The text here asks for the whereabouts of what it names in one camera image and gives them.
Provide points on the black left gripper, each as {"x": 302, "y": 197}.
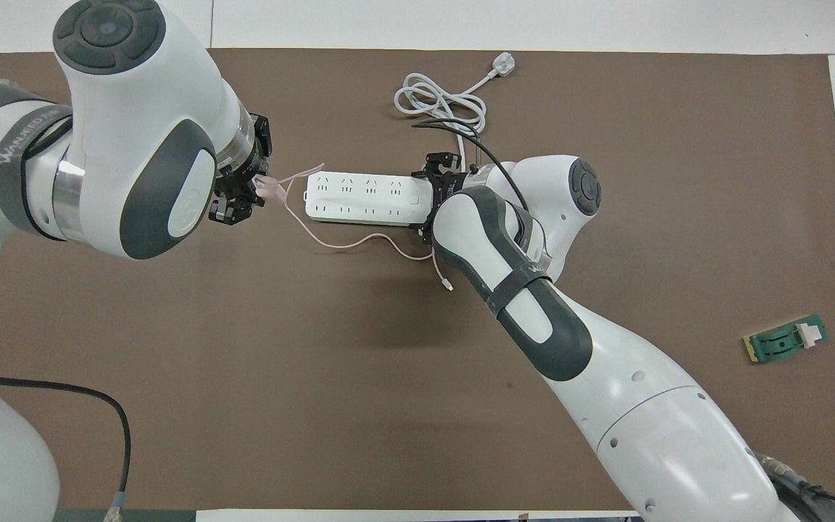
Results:
{"x": 238, "y": 181}

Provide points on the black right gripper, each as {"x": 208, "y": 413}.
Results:
{"x": 450, "y": 187}

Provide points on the pink charger adapter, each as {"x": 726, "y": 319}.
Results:
{"x": 271, "y": 188}

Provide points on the white power strip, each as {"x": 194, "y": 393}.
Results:
{"x": 367, "y": 199}

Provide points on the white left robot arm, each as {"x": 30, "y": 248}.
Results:
{"x": 135, "y": 87}

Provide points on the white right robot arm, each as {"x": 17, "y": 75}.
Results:
{"x": 678, "y": 449}

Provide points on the brown table mat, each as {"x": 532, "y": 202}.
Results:
{"x": 280, "y": 435}

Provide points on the green knife switch block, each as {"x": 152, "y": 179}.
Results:
{"x": 780, "y": 344}

